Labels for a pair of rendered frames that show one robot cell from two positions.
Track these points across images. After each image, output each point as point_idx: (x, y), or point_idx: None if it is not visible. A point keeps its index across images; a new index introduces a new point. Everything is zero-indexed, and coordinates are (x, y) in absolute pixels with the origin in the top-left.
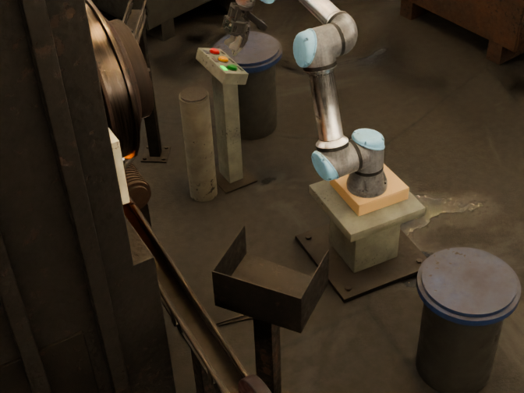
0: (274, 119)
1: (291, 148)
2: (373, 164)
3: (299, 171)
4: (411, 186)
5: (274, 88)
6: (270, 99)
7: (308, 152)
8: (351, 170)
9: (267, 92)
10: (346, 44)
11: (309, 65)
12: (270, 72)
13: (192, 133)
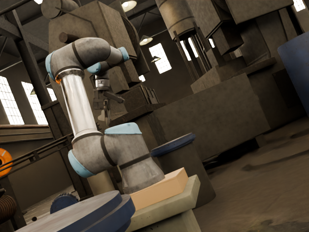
0: (205, 192)
1: (209, 210)
2: (122, 151)
3: (199, 223)
4: (285, 217)
5: (194, 166)
6: (192, 174)
7: (218, 209)
8: (96, 159)
9: (185, 168)
10: (77, 48)
11: (54, 75)
12: (184, 153)
13: (92, 189)
